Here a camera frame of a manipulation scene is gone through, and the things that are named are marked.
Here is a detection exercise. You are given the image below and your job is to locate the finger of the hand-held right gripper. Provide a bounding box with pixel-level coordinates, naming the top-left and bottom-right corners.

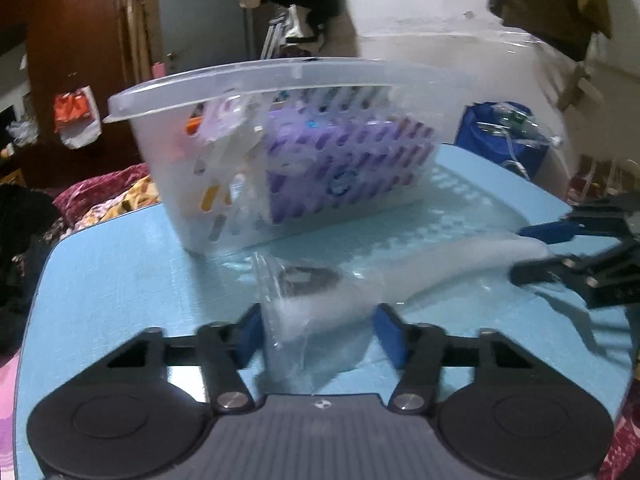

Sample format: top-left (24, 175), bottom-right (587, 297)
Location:
top-left (518, 194), bottom-right (640, 246)
top-left (509, 253), bottom-right (602, 290)

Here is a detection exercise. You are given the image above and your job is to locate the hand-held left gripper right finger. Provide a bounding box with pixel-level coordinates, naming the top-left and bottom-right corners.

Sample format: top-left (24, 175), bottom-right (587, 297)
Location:
top-left (373, 303), bottom-right (539, 416)

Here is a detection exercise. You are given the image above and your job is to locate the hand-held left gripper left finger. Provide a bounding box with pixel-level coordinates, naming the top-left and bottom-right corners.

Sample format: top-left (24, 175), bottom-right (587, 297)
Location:
top-left (101, 304), bottom-right (264, 416)

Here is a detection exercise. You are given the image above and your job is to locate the white brush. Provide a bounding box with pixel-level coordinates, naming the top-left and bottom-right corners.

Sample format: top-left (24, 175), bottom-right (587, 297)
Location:
top-left (252, 235), bottom-right (552, 387)

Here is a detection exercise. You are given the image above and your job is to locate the purple tissue pack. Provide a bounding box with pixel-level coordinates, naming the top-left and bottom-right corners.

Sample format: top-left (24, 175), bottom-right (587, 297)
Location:
top-left (262, 109), bottom-right (437, 227)

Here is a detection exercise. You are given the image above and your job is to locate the white plastic basket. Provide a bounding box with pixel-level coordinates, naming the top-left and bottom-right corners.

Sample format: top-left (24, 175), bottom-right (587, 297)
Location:
top-left (106, 55), bottom-right (482, 259)

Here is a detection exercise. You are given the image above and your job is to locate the clear water bottle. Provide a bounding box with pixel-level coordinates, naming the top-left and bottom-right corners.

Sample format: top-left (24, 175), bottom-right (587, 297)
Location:
top-left (492, 102), bottom-right (564, 149)

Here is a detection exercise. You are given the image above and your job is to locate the blue fabric bag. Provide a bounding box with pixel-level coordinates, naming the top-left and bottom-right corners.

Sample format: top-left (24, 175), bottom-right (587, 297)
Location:
top-left (453, 102), bottom-right (562, 182)

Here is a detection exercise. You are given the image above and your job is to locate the maroon floral blanket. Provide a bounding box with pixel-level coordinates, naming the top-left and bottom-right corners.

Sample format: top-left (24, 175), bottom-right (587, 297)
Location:
top-left (52, 162), bottom-right (164, 234)

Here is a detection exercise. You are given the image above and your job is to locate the olive hanging bag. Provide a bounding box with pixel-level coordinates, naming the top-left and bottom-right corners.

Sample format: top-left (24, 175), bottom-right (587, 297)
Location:
top-left (486, 0), bottom-right (614, 62)

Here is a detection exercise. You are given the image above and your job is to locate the pile of dark clothes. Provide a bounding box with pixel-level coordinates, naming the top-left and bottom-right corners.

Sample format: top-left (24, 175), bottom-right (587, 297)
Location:
top-left (0, 182), bottom-right (62, 357)

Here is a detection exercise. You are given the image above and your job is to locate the pink patterned bed sheet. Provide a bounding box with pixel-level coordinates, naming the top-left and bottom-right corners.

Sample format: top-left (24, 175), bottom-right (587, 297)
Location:
top-left (0, 349), bottom-right (22, 480)

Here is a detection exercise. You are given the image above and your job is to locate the red and white plastic bag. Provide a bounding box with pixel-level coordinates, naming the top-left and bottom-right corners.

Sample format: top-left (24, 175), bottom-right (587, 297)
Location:
top-left (53, 85), bottom-right (104, 150)

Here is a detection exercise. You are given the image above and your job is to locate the black white striped garment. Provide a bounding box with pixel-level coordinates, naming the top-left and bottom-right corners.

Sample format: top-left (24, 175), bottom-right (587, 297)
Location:
top-left (259, 3), bottom-right (329, 59)

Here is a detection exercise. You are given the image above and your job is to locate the grey metal door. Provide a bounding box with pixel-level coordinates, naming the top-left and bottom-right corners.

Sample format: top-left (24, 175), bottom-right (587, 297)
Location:
top-left (157, 0), bottom-right (252, 82)

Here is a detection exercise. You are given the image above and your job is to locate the brown wooden wardrobe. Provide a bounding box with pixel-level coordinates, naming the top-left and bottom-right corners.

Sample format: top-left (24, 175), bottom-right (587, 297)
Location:
top-left (0, 0), bottom-right (152, 197)

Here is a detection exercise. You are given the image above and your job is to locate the white charging cable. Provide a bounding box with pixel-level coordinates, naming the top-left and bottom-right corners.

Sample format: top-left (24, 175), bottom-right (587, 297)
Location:
top-left (499, 134), bottom-right (532, 182)

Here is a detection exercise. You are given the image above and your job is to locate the wooden wall bracket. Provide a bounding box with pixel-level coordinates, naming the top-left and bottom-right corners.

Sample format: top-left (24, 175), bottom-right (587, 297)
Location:
top-left (556, 62), bottom-right (594, 114)

